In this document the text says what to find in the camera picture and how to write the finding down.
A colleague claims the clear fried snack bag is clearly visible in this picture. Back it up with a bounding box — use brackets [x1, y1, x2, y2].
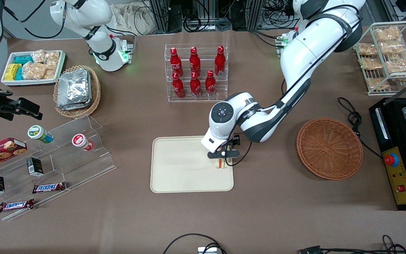
[366, 78, 390, 91]
[381, 41, 406, 55]
[386, 53, 406, 74]
[357, 43, 378, 57]
[375, 26, 401, 43]
[360, 57, 383, 70]

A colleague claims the silver foil pack stack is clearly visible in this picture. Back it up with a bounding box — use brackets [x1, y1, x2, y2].
[57, 68, 92, 111]

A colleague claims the triangular sandwich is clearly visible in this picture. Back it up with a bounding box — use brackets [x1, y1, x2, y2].
[215, 157, 233, 169]

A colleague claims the clear acrylic stepped shelf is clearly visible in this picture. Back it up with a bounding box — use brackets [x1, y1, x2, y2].
[0, 115, 116, 222]

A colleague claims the yellow snack packet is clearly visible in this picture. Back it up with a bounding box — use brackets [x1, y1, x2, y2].
[5, 63, 22, 81]

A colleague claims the black machine power cable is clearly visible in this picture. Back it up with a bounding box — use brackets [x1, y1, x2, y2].
[337, 97, 383, 159]

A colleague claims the red lid snack cup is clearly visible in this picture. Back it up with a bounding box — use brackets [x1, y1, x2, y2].
[72, 133, 94, 152]

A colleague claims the green lid snack cup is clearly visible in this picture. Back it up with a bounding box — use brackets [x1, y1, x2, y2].
[27, 125, 54, 144]

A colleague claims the black looped cable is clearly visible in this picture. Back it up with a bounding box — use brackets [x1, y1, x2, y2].
[163, 233, 227, 254]

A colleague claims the snickers bar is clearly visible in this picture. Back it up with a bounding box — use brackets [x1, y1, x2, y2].
[0, 199, 35, 213]
[32, 182, 67, 194]

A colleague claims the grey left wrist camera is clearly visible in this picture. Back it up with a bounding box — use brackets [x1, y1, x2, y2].
[208, 150, 241, 159]

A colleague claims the black cable with connector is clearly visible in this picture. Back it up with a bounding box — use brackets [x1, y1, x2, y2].
[297, 235, 406, 254]

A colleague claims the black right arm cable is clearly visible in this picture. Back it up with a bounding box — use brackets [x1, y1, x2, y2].
[3, 0, 67, 40]

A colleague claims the cream plastic tray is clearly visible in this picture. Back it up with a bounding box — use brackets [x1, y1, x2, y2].
[150, 135, 234, 193]

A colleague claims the round brown wicker basket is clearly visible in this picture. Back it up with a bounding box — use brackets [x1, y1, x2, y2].
[296, 117, 364, 181]

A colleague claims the black machine with yellow panel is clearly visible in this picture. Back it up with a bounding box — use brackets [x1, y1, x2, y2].
[369, 72, 406, 211]

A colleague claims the red emergency stop button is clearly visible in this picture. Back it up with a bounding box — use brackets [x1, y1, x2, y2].
[385, 153, 400, 167]

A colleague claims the clear acrylic bottle rack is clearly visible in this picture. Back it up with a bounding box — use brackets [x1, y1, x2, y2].
[165, 43, 229, 103]

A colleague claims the oval tan wicker basket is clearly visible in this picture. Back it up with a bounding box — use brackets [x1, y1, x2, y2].
[53, 65, 101, 118]

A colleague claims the red cola bottle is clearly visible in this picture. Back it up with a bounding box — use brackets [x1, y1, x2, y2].
[190, 72, 202, 97]
[214, 46, 226, 76]
[205, 70, 217, 97]
[170, 47, 184, 77]
[172, 72, 186, 98]
[189, 46, 201, 74]

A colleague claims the white plastic bag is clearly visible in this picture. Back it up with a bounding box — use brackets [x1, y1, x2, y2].
[110, 3, 156, 36]

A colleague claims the white rectangular snack bin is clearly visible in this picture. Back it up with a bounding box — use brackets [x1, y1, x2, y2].
[1, 50, 66, 87]

